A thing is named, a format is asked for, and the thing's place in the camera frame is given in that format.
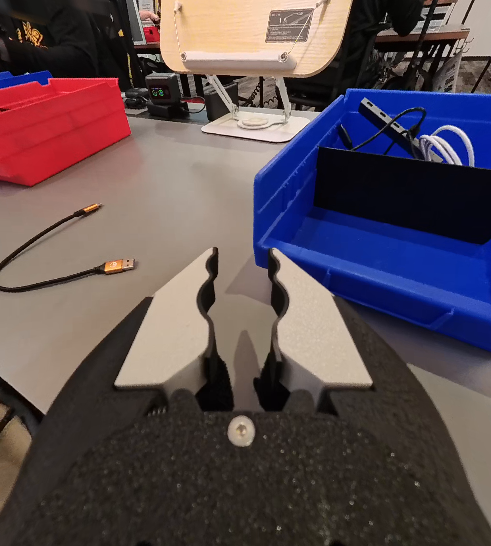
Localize grey desk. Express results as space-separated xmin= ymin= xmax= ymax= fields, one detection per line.
xmin=0 ymin=109 xmax=491 ymax=546

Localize wooden book stand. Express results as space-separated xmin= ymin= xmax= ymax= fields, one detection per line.
xmin=159 ymin=0 xmax=353 ymax=143

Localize black device with green display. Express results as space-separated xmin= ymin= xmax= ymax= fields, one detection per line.
xmin=145 ymin=73 xmax=188 ymax=119

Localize red plastic bin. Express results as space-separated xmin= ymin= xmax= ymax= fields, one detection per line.
xmin=0 ymin=78 xmax=132 ymax=187

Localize black braided cable orange plugs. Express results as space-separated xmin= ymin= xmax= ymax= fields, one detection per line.
xmin=0 ymin=203 xmax=136 ymax=293

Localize black bin divider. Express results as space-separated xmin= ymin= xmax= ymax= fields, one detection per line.
xmin=314 ymin=146 xmax=491 ymax=245

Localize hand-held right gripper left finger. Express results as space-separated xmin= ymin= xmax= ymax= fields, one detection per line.
xmin=113 ymin=247 xmax=234 ymax=411

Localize black power adapter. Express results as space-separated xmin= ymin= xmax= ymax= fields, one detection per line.
xmin=205 ymin=83 xmax=240 ymax=121

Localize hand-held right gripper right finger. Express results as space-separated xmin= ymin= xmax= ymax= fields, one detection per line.
xmin=254 ymin=247 xmax=375 ymax=411

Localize white USB cable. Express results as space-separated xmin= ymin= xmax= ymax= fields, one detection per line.
xmin=416 ymin=125 xmax=476 ymax=167

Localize grey USB hub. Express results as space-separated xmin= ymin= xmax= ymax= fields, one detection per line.
xmin=358 ymin=97 xmax=446 ymax=164

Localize wooden background table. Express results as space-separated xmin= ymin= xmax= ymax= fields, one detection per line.
xmin=373 ymin=26 xmax=470 ymax=45

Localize thin black hub cable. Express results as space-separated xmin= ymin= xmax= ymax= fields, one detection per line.
xmin=338 ymin=107 xmax=427 ymax=155

